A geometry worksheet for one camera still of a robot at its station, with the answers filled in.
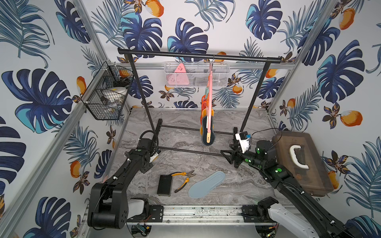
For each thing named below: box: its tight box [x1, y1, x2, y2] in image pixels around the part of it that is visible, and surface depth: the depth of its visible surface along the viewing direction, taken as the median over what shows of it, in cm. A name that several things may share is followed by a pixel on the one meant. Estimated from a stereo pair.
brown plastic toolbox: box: [272, 130, 334, 197], surface depth 75 cm
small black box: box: [156, 174, 173, 197], surface depth 83 cm
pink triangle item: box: [166, 62, 190, 86], surface depth 92 cm
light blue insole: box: [187, 170, 226, 199], surface depth 86 cm
